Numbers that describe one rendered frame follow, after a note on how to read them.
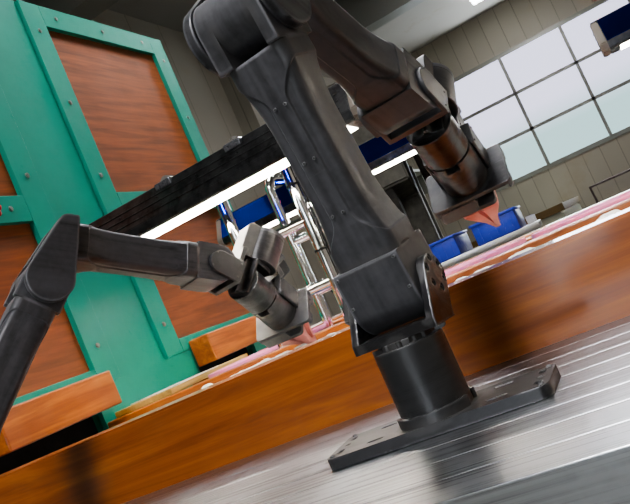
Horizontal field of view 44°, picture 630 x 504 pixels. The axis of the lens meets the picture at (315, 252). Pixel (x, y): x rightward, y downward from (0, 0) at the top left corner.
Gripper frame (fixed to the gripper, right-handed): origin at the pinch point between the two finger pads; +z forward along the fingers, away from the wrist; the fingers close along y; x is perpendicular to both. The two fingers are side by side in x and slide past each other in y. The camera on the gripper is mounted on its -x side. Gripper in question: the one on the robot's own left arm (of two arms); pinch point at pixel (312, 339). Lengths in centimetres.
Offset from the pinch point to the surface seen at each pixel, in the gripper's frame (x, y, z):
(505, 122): -614, 39, 540
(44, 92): -78, 52, -28
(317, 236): -19.2, -4.5, -2.9
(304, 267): -32.7, 10.7, 16.9
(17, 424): 9, 45, -22
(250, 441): 30.1, -4.6, -24.2
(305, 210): -23.2, -4.4, -6.4
